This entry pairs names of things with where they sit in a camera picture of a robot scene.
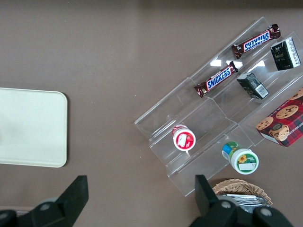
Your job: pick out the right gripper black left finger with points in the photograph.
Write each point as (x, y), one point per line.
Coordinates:
(68, 203)

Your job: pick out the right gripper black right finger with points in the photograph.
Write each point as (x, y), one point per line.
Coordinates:
(213, 210)

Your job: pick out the light wicker basket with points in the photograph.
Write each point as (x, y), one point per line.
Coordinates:
(236, 186)

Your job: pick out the cream plastic tray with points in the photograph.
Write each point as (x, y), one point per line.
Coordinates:
(30, 127)

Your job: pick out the stack of foil trays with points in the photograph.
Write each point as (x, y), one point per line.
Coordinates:
(246, 199)

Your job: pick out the green label white cup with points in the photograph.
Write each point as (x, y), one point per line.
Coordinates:
(242, 160)

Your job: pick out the red label white cup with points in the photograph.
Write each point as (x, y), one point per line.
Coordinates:
(184, 139)

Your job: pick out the clear acrylic stepped shelf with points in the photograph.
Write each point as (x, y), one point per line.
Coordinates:
(208, 118)

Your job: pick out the red plaid cookie box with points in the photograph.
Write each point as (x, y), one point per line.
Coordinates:
(284, 123)

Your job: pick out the Snickers chocolate bar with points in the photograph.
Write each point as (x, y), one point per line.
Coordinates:
(256, 40)
(216, 80)

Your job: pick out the small black carton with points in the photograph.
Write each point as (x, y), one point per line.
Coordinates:
(252, 85)
(285, 55)

